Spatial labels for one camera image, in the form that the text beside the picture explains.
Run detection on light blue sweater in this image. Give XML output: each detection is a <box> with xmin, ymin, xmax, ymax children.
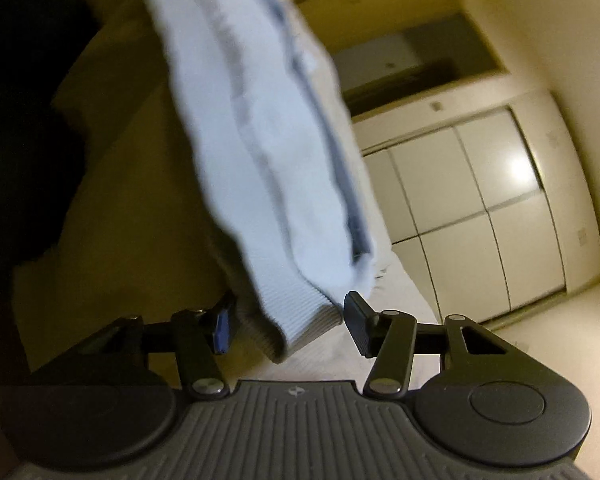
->
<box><xmin>145</xmin><ymin>0</ymin><xmax>375</xmax><ymax>362</ymax></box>

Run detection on beige bed cover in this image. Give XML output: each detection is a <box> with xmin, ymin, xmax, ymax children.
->
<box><xmin>14</xmin><ymin>0</ymin><xmax>438</xmax><ymax>388</ymax></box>

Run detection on white wardrobe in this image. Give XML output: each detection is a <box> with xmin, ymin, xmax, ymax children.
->
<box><xmin>354</xmin><ymin>90</ymin><xmax>600</xmax><ymax>322</ymax></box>

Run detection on wooden door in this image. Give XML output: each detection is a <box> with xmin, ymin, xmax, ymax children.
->
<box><xmin>332</xmin><ymin>14</ymin><xmax>501</xmax><ymax>116</ymax></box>

